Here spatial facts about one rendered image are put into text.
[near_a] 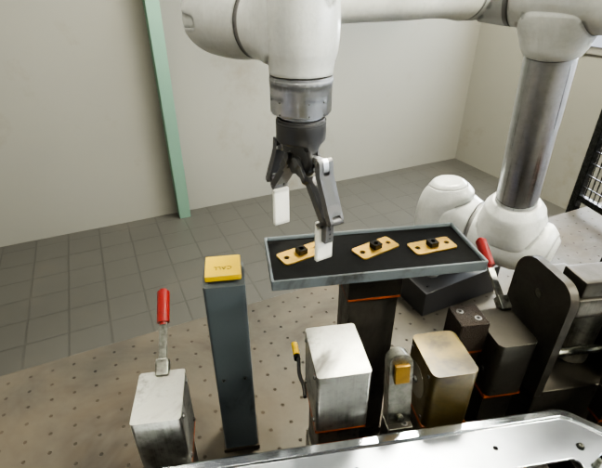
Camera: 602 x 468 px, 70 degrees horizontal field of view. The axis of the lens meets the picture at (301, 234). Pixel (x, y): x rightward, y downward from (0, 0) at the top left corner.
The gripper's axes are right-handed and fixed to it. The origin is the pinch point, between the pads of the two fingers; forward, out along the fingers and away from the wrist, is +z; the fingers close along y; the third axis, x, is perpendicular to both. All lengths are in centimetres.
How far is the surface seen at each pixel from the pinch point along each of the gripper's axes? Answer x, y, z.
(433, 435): 3.8, 30.8, 19.7
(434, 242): 21.1, 10.9, 2.9
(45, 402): -50, -36, 50
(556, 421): 21.6, 38.7, 20.0
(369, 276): 6.1, 11.4, 4.1
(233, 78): 94, -245, 24
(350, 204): 164, -191, 120
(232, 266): -11.9, -2.6, 4.0
